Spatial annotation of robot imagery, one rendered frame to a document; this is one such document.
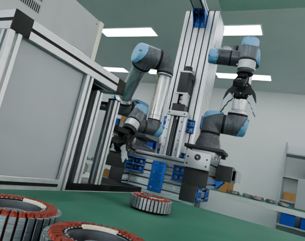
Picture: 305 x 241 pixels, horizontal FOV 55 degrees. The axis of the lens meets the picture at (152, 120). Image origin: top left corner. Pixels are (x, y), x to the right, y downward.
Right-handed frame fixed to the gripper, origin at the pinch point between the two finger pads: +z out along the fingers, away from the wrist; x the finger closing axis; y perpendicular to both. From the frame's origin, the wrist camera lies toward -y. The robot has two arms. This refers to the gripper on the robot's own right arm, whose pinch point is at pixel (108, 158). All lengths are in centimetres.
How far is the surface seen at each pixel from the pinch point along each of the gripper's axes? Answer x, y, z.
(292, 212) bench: -77, 200, -100
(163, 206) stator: -47, -31, 27
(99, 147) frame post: -18.5, -30.4, 14.1
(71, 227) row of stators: -56, -70, 49
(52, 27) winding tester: -8, -65, -1
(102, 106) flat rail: -15.1, -36.7, 1.6
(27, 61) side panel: -21, -69, 20
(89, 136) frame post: -20.2, -38.9, 15.9
